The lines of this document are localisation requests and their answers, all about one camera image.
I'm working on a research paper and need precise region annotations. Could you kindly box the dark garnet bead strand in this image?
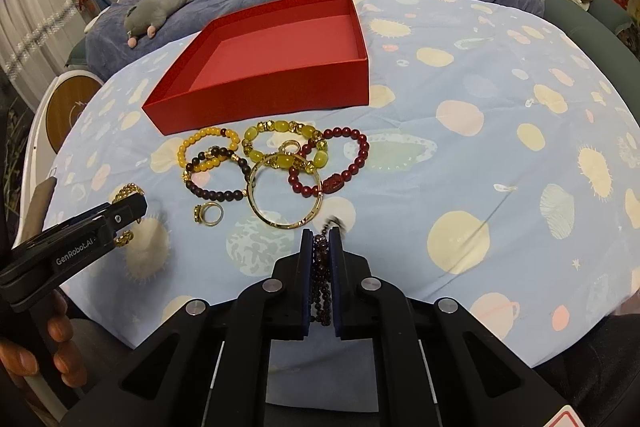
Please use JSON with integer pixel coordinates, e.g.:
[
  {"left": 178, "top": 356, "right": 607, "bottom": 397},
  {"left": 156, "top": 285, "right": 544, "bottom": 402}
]
[{"left": 309, "top": 216, "right": 345, "bottom": 327}]

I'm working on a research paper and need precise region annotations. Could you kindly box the gold chain bracelet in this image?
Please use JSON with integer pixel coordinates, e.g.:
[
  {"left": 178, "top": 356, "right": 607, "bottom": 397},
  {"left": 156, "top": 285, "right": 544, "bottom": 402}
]
[{"left": 109, "top": 182, "right": 148, "bottom": 249}]

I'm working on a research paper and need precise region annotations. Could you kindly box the dark red bead bracelet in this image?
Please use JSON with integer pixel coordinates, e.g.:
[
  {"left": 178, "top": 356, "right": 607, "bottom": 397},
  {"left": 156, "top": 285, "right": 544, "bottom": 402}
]
[{"left": 287, "top": 126, "right": 371, "bottom": 198}]

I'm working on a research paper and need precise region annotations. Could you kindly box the gold bangle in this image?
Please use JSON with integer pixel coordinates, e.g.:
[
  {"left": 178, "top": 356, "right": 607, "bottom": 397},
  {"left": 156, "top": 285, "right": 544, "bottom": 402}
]
[{"left": 246, "top": 152, "right": 326, "bottom": 231}]

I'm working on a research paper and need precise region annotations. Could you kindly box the yellow green stone bracelet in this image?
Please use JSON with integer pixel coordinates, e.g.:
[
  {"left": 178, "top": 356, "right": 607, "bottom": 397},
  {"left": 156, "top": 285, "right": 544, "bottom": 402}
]
[{"left": 241, "top": 119, "right": 330, "bottom": 174}]

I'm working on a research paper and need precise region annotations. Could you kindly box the dark brown bead bracelet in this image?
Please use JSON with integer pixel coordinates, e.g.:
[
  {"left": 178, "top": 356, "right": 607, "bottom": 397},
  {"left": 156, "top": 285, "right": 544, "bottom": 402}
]
[{"left": 181, "top": 145, "right": 253, "bottom": 203}]

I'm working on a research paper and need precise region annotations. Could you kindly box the orange yellow bead bracelet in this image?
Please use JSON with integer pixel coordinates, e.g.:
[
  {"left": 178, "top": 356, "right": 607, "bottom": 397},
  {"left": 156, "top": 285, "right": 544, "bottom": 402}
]
[{"left": 177, "top": 126, "right": 242, "bottom": 172}]

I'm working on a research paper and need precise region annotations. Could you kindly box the left human hand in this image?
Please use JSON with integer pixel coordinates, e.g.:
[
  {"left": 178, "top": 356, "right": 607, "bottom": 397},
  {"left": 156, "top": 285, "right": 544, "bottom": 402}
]
[{"left": 1, "top": 291, "right": 88, "bottom": 388}]

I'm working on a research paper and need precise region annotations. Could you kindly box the brown cardboard piece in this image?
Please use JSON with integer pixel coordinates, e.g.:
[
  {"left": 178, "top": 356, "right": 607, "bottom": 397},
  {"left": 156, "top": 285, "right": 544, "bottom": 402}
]
[{"left": 18, "top": 176, "right": 56, "bottom": 244}]

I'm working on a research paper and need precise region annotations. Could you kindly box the round wooden white device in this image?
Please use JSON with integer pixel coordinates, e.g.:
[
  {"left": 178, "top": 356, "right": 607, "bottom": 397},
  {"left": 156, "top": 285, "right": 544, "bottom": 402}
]
[{"left": 14, "top": 69, "right": 103, "bottom": 246}]

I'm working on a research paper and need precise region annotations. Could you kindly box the light blue planet bedsheet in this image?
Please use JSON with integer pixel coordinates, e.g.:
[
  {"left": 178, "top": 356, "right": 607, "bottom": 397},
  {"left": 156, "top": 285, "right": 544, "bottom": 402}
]
[{"left": 46, "top": 0, "right": 639, "bottom": 364}]

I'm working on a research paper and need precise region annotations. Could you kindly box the red shallow cardboard box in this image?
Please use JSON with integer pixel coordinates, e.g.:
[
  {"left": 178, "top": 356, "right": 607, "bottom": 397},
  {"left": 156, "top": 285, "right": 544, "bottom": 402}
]
[{"left": 142, "top": 0, "right": 370, "bottom": 135}]

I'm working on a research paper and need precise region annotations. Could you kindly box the white sheer curtain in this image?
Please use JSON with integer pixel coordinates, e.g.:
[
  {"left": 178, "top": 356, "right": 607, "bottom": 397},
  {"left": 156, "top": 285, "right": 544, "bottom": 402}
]
[{"left": 1, "top": 0, "right": 85, "bottom": 109}]

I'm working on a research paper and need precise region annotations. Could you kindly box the grey mouse plush toy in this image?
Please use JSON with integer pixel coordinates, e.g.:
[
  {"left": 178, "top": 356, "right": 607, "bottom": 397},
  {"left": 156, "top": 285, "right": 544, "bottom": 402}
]
[{"left": 124, "top": 0, "right": 192, "bottom": 49}]

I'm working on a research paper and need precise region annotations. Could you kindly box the green sofa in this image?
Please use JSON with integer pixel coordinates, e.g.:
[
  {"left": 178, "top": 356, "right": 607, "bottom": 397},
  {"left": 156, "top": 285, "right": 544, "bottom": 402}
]
[{"left": 544, "top": 0, "right": 639, "bottom": 116}]

